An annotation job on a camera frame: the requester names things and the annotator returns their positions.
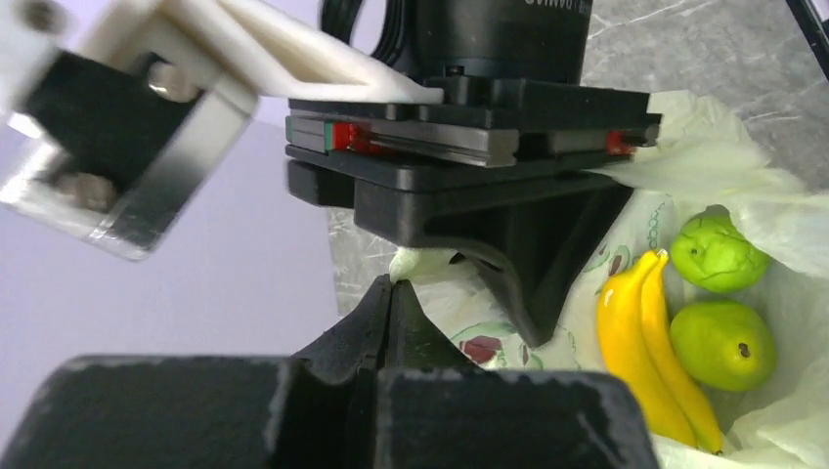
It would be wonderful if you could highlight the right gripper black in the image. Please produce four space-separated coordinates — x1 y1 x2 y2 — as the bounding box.
285 77 662 348

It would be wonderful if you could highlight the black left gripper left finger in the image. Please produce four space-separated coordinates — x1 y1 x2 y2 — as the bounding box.
1 276 393 468

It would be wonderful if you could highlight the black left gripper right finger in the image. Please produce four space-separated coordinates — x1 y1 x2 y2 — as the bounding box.
372 281 659 468

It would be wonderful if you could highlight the yellow fake banana bunch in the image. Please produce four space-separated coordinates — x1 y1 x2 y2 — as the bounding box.
596 249 722 454

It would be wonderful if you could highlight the light green plastic bag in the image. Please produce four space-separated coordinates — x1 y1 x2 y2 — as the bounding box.
389 91 828 468

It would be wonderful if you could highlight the light green fake pear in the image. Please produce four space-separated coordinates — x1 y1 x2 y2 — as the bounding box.
670 300 777 392

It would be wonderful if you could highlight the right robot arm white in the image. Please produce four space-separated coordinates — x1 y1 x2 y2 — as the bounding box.
286 0 661 347

